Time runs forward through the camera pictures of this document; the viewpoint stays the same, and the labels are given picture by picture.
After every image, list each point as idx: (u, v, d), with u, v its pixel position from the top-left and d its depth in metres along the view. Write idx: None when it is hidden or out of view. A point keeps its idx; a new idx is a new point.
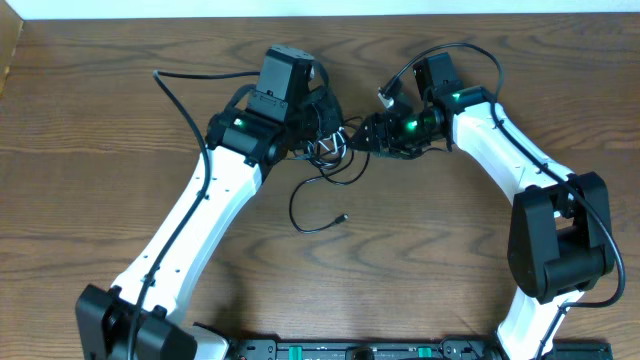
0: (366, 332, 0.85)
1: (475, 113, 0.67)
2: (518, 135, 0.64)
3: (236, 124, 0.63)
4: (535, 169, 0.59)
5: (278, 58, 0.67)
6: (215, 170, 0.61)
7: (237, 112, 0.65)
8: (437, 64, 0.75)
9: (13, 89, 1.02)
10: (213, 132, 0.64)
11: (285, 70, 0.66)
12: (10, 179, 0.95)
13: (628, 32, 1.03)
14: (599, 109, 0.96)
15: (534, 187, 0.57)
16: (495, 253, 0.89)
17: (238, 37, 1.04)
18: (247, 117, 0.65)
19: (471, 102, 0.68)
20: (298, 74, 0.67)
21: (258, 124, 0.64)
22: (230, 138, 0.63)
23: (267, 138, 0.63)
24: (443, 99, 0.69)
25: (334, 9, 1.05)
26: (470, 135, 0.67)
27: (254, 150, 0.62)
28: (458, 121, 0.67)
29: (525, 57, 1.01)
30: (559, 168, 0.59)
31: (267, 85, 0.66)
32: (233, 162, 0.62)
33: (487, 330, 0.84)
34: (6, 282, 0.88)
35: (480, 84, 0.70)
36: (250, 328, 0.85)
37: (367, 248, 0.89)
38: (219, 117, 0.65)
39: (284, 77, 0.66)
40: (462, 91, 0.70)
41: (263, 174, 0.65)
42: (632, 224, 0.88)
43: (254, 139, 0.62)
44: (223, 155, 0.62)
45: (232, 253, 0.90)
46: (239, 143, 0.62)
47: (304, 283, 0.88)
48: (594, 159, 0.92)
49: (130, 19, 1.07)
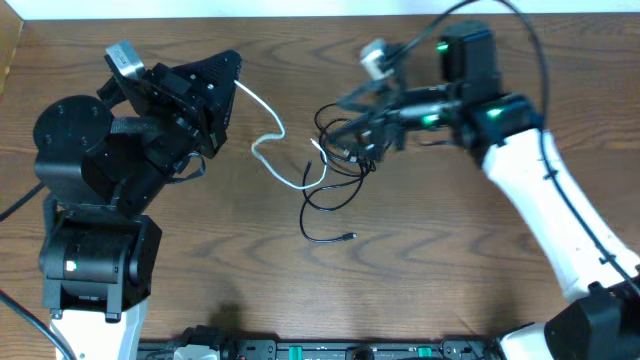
0: (366, 333, 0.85)
1: (523, 152, 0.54)
2: (572, 192, 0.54)
3: (69, 268, 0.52)
4: (599, 257, 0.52)
5: (48, 165, 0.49)
6: (76, 335, 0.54)
7: (63, 250, 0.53)
8: (476, 52, 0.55)
9: (13, 90, 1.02)
10: (50, 293, 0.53)
11: (78, 180, 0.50)
12: (10, 179, 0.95)
13: (628, 32, 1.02)
14: (599, 110, 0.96)
15: (599, 286, 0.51)
16: (495, 253, 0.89)
17: (239, 37, 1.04)
18: (78, 250, 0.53)
19: (511, 128, 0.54)
20: (91, 167, 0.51)
21: (94, 251, 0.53)
22: (73, 284, 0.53)
23: (118, 262, 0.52)
24: (477, 114, 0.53)
25: (333, 9, 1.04)
26: (513, 182, 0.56)
27: (114, 294, 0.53)
28: (497, 158, 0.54)
29: (525, 57, 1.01)
30: (625, 256, 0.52)
31: (75, 195, 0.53)
32: (91, 317, 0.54)
33: (487, 330, 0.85)
34: (5, 281, 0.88)
35: (523, 98, 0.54)
36: (250, 328, 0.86)
37: (367, 248, 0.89)
38: (46, 273, 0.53)
39: (97, 183, 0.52)
40: (504, 108, 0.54)
41: (133, 302, 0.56)
42: (633, 224, 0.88)
43: (103, 272, 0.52)
44: (75, 317, 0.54)
45: (232, 252, 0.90)
46: (90, 281, 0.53)
47: (304, 283, 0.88)
48: (593, 160, 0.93)
49: (131, 19, 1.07)
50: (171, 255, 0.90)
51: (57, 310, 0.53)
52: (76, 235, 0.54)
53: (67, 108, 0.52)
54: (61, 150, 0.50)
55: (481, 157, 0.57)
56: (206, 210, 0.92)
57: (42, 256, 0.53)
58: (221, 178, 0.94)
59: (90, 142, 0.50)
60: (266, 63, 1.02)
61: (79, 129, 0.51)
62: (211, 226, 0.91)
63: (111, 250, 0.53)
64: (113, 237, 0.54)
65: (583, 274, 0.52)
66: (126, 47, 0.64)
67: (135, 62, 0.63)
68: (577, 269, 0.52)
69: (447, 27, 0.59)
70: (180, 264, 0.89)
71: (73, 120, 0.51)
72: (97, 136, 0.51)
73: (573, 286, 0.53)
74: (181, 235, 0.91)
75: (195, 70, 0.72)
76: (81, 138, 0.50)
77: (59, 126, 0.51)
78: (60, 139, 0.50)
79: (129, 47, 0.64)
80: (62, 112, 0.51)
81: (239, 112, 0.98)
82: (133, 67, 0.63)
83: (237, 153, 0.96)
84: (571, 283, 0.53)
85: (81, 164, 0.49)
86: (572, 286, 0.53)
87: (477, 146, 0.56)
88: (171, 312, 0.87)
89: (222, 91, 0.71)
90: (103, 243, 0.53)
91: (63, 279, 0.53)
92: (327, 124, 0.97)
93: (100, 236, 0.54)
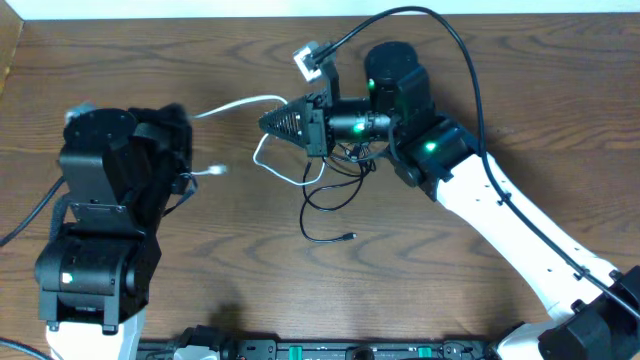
0: (366, 333, 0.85)
1: (473, 180, 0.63)
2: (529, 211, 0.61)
3: (66, 281, 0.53)
4: (574, 273, 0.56)
5: (73, 156, 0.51)
6: (71, 348, 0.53)
7: (60, 261, 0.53)
8: (414, 87, 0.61)
9: (13, 90, 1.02)
10: (46, 305, 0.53)
11: (98, 172, 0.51)
12: (9, 178, 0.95)
13: (628, 32, 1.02)
14: (600, 110, 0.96)
15: (582, 304, 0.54)
16: (496, 254, 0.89)
17: (239, 37, 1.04)
18: (74, 262, 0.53)
19: (450, 156, 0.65)
20: (112, 162, 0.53)
21: (91, 262, 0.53)
22: (70, 296, 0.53)
23: (114, 273, 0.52)
24: (418, 152, 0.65)
25: (333, 8, 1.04)
26: (474, 212, 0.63)
27: (111, 304, 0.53)
28: (452, 189, 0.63)
29: (525, 57, 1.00)
30: (595, 265, 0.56)
31: (89, 194, 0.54)
32: (87, 331, 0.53)
33: (487, 330, 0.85)
34: (6, 281, 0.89)
35: (456, 125, 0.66)
36: (250, 329, 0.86)
37: (367, 248, 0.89)
38: (42, 285, 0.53)
39: (114, 179, 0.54)
40: (438, 141, 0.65)
41: (132, 312, 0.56)
42: (633, 224, 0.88)
43: (100, 282, 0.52)
44: (71, 330, 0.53)
45: (232, 252, 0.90)
46: (86, 293, 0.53)
47: (304, 283, 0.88)
48: (594, 160, 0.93)
49: (130, 19, 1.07)
50: (171, 255, 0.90)
51: (53, 323, 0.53)
52: (74, 245, 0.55)
53: (97, 112, 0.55)
54: (87, 144, 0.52)
55: (432, 190, 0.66)
56: (207, 211, 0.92)
57: (39, 265, 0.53)
58: (221, 178, 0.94)
59: (115, 137, 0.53)
60: (266, 63, 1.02)
61: (106, 129, 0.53)
62: (210, 226, 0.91)
63: (108, 261, 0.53)
64: (110, 247, 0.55)
65: (561, 296, 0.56)
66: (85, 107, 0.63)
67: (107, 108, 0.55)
68: (555, 293, 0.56)
69: (371, 63, 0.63)
70: (180, 264, 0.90)
71: (101, 120, 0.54)
72: (121, 132, 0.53)
73: (554, 308, 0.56)
74: (181, 235, 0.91)
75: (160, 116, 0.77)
76: (106, 134, 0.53)
77: (88, 125, 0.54)
78: (87, 135, 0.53)
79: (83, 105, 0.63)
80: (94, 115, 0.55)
81: (239, 112, 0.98)
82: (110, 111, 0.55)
83: (237, 153, 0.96)
84: (553, 304, 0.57)
85: (103, 156, 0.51)
86: (555, 310, 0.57)
87: (426, 177, 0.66)
88: (171, 312, 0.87)
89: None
90: (102, 251, 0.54)
91: (60, 290, 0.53)
92: None
93: (98, 246, 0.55)
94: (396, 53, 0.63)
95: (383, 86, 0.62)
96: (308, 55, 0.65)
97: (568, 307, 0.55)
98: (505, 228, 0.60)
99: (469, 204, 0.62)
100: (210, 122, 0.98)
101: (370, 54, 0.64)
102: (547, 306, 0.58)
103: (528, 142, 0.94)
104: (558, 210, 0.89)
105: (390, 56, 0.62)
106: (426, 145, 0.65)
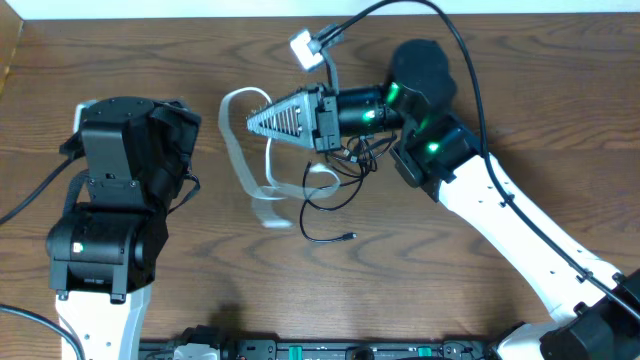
0: (366, 333, 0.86)
1: (476, 181, 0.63)
2: (531, 212, 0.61)
3: (77, 251, 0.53)
4: (577, 276, 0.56)
5: (94, 129, 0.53)
6: (81, 315, 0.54)
7: (71, 231, 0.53)
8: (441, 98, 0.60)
9: (13, 89, 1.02)
10: (57, 274, 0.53)
11: (118, 144, 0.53)
12: (10, 178, 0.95)
13: (628, 32, 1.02)
14: (599, 110, 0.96)
15: (584, 306, 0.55)
16: (495, 254, 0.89)
17: (238, 37, 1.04)
18: (85, 233, 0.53)
19: (453, 157, 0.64)
20: (130, 138, 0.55)
21: (101, 233, 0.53)
22: (80, 266, 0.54)
23: (123, 244, 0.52)
24: (422, 153, 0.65)
25: (333, 9, 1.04)
26: (477, 214, 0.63)
27: (121, 274, 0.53)
28: (455, 191, 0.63)
29: (525, 57, 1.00)
30: (598, 267, 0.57)
31: (104, 167, 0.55)
32: (97, 298, 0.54)
33: (486, 330, 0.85)
34: (7, 281, 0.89)
35: (460, 126, 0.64)
36: (250, 329, 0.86)
37: (367, 248, 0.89)
38: (53, 255, 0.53)
39: (131, 155, 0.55)
40: (441, 142, 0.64)
41: (140, 285, 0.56)
42: (632, 224, 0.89)
43: (110, 252, 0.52)
44: (80, 297, 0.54)
45: (232, 252, 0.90)
46: (96, 264, 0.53)
47: (303, 284, 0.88)
48: (594, 160, 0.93)
49: (130, 19, 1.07)
50: (171, 255, 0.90)
51: (64, 292, 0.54)
52: (84, 217, 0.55)
53: (117, 99, 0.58)
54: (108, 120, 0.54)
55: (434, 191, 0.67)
56: (206, 211, 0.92)
57: (51, 236, 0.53)
58: (220, 178, 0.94)
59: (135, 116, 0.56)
60: (265, 63, 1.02)
61: (128, 109, 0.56)
62: (211, 226, 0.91)
63: (118, 232, 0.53)
64: (121, 219, 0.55)
65: (564, 298, 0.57)
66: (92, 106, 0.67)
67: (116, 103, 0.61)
68: (558, 295, 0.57)
69: (401, 66, 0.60)
70: (180, 264, 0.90)
71: (123, 104, 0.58)
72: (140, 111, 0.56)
73: (557, 311, 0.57)
74: (181, 235, 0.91)
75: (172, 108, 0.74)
76: (127, 112, 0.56)
77: (110, 107, 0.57)
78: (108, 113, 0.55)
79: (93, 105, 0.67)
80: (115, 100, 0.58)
81: (239, 111, 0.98)
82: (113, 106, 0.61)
83: (238, 153, 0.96)
84: (555, 307, 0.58)
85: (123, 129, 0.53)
86: (557, 311, 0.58)
87: (428, 177, 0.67)
88: (171, 312, 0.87)
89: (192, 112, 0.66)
90: (113, 223, 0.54)
91: (70, 260, 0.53)
92: None
93: (108, 218, 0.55)
94: (428, 56, 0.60)
95: (407, 93, 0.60)
96: (313, 39, 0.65)
97: (570, 309, 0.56)
98: (508, 231, 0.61)
99: (473, 206, 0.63)
100: (209, 122, 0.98)
101: (398, 54, 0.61)
102: (549, 307, 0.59)
103: (529, 142, 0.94)
104: (557, 210, 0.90)
105: (421, 60, 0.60)
106: (428, 146, 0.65)
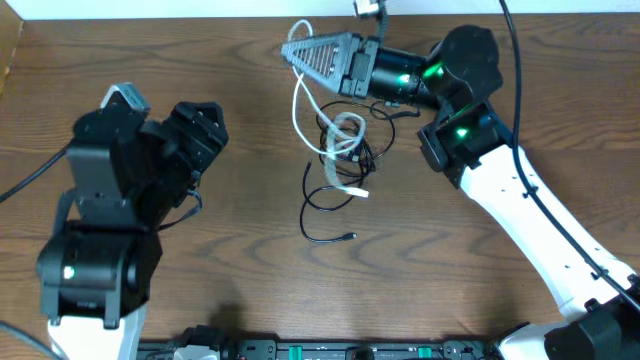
0: (366, 333, 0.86)
1: (501, 172, 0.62)
2: (553, 206, 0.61)
3: (67, 276, 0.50)
4: (591, 272, 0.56)
5: (79, 148, 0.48)
6: (72, 341, 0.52)
7: (61, 255, 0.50)
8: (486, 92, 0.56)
9: (13, 90, 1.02)
10: (47, 300, 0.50)
11: (105, 165, 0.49)
12: (10, 179, 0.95)
13: (628, 32, 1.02)
14: (599, 110, 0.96)
15: (595, 303, 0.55)
16: (496, 254, 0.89)
17: (239, 38, 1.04)
18: (76, 256, 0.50)
19: (481, 144, 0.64)
20: (118, 156, 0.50)
21: (93, 256, 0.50)
22: (72, 291, 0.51)
23: (116, 268, 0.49)
24: (450, 138, 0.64)
25: (333, 9, 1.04)
26: (499, 203, 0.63)
27: (114, 299, 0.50)
28: (478, 179, 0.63)
29: (525, 57, 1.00)
30: (614, 267, 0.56)
31: (92, 186, 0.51)
32: (87, 325, 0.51)
33: (486, 330, 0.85)
34: (6, 281, 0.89)
35: (491, 113, 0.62)
36: (250, 329, 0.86)
37: (367, 248, 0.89)
38: (43, 280, 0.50)
39: (121, 174, 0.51)
40: (470, 128, 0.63)
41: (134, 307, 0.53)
42: (632, 224, 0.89)
43: (101, 276, 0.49)
44: (71, 323, 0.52)
45: (233, 252, 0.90)
46: (88, 288, 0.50)
47: (305, 283, 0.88)
48: (593, 160, 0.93)
49: (129, 18, 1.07)
50: (171, 255, 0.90)
51: (56, 318, 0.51)
52: (74, 240, 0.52)
53: (105, 110, 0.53)
54: (94, 136, 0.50)
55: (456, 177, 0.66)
56: (206, 210, 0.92)
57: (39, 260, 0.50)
58: (221, 178, 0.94)
59: (122, 132, 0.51)
60: (266, 63, 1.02)
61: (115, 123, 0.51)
62: (211, 226, 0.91)
63: (110, 254, 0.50)
64: (112, 240, 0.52)
65: (576, 293, 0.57)
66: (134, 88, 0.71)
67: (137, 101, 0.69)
68: (571, 289, 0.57)
69: (450, 53, 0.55)
70: (180, 264, 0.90)
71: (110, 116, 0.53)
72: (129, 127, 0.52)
73: (569, 305, 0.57)
74: (181, 235, 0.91)
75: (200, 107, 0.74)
76: (114, 127, 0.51)
77: (96, 119, 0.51)
78: (95, 128, 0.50)
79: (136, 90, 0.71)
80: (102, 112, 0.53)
81: (239, 111, 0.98)
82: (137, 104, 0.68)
83: (238, 153, 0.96)
84: (566, 300, 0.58)
85: (110, 148, 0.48)
86: (567, 305, 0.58)
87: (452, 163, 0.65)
88: (171, 312, 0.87)
89: (224, 130, 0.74)
90: (102, 246, 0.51)
91: (61, 285, 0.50)
92: (329, 124, 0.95)
93: (100, 239, 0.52)
94: (478, 46, 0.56)
95: (450, 82, 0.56)
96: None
97: (580, 304, 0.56)
98: (529, 223, 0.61)
99: (494, 194, 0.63)
100: None
101: (449, 40, 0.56)
102: (561, 301, 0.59)
103: (529, 142, 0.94)
104: None
105: (472, 50, 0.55)
106: (457, 130, 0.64)
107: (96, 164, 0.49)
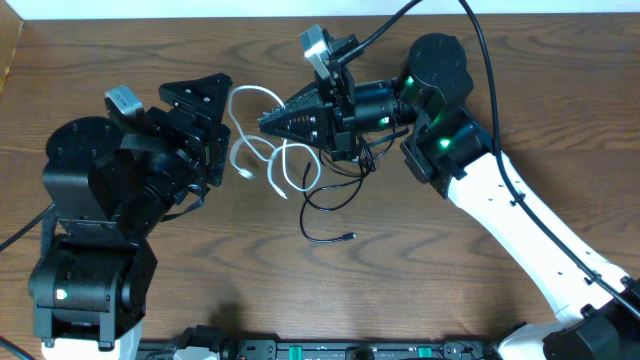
0: (366, 333, 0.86)
1: (489, 181, 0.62)
2: (541, 211, 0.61)
3: (60, 297, 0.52)
4: (584, 278, 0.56)
5: (57, 174, 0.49)
6: None
7: (53, 276, 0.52)
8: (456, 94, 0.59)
9: (13, 90, 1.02)
10: (41, 321, 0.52)
11: (84, 190, 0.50)
12: (9, 179, 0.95)
13: (628, 32, 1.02)
14: (599, 110, 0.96)
15: (591, 309, 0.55)
16: (495, 253, 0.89)
17: (239, 37, 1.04)
18: (68, 278, 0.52)
19: (464, 154, 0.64)
20: (97, 178, 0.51)
21: (86, 277, 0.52)
22: (64, 312, 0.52)
23: (109, 288, 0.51)
24: (433, 147, 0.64)
25: (332, 8, 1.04)
26: (489, 212, 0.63)
27: (107, 319, 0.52)
28: (467, 189, 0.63)
29: (525, 57, 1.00)
30: (606, 270, 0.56)
31: (78, 209, 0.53)
32: (82, 347, 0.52)
33: (486, 330, 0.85)
34: (6, 281, 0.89)
35: (472, 122, 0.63)
36: (250, 329, 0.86)
37: (367, 249, 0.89)
38: (36, 301, 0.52)
39: (102, 196, 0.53)
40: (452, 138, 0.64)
41: (128, 325, 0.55)
42: (633, 224, 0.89)
43: (94, 297, 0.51)
44: (66, 347, 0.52)
45: (232, 252, 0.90)
46: (83, 308, 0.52)
47: (304, 283, 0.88)
48: (594, 160, 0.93)
49: (129, 19, 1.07)
50: (171, 255, 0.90)
51: (49, 340, 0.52)
52: (66, 260, 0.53)
53: (81, 125, 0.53)
54: (72, 159, 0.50)
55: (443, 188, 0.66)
56: (206, 211, 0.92)
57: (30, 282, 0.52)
58: None
59: (100, 153, 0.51)
60: (265, 63, 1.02)
61: (93, 142, 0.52)
62: (211, 226, 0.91)
63: (103, 276, 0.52)
64: (104, 261, 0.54)
65: (571, 299, 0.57)
66: (127, 90, 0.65)
67: (135, 102, 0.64)
68: (566, 296, 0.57)
69: (417, 59, 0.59)
70: (180, 264, 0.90)
71: (88, 132, 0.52)
72: (106, 146, 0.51)
73: (566, 312, 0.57)
74: (181, 235, 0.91)
75: (191, 86, 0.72)
76: (91, 149, 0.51)
77: (72, 139, 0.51)
78: (71, 150, 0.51)
79: (130, 90, 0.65)
80: (78, 128, 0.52)
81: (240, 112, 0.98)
82: (133, 107, 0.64)
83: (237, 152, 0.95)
84: (563, 308, 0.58)
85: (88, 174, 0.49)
86: (563, 312, 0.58)
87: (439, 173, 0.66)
88: (171, 312, 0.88)
89: (214, 104, 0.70)
90: (93, 268, 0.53)
91: (54, 306, 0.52)
92: None
93: (92, 260, 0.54)
94: (446, 51, 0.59)
95: (421, 88, 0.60)
96: (327, 50, 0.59)
97: (576, 311, 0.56)
98: (519, 230, 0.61)
99: (484, 204, 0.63)
100: None
101: (415, 48, 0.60)
102: (557, 308, 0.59)
103: (529, 142, 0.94)
104: (558, 210, 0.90)
105: (438, 55, 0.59)
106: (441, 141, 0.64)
107: (75, 188, 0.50)
